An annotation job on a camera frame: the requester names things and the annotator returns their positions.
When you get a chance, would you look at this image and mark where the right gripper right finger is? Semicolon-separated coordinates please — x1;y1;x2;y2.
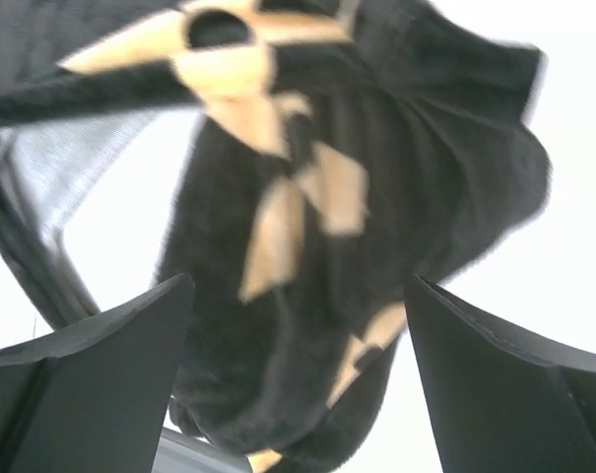
405;277;596;472

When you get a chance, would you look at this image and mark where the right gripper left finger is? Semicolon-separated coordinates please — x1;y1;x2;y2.
0;275;194;473

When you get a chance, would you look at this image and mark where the black beige patterned pillowcase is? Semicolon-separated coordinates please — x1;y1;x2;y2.
0;1;550;472

